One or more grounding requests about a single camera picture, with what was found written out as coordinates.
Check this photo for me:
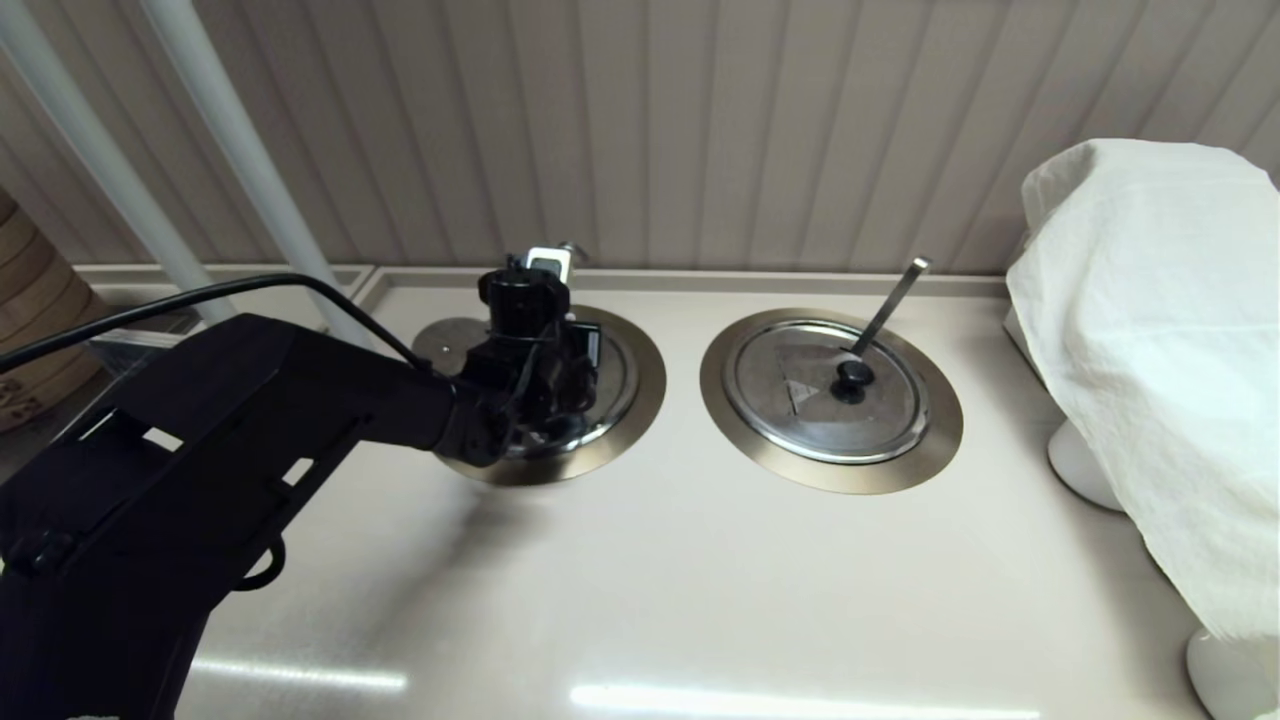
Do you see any hinged steel lid black knob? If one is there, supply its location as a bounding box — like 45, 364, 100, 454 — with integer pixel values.
412, 312, 641, 459
724, 320, 931, 464

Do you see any grey metal pole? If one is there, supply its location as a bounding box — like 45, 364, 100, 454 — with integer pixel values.
0, 0, 236, 326
140, 0, 376, 351

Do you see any bamboo steamer stack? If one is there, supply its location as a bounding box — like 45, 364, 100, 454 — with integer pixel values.
0, 190, 106, 431

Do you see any white round appliance foot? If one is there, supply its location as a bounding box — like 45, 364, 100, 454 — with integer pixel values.
1048, 420, 1126, 513
1187, 628, 1276, 720

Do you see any white cloth cover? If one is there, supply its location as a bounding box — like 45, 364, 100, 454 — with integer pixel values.
1007, 139, 1280, 651

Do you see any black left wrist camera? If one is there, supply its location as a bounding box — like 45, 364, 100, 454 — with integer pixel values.
478, 245, 574, 341

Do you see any brushed steel well ring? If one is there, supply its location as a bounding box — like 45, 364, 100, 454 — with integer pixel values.
412, 305, 668, 485
700, 308, 965, 495

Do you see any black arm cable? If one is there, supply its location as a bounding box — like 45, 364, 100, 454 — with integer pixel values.
0, 273, 431, 376

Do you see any steel ladle flat handle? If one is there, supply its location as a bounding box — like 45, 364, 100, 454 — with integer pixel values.
854, 257, 932, 359

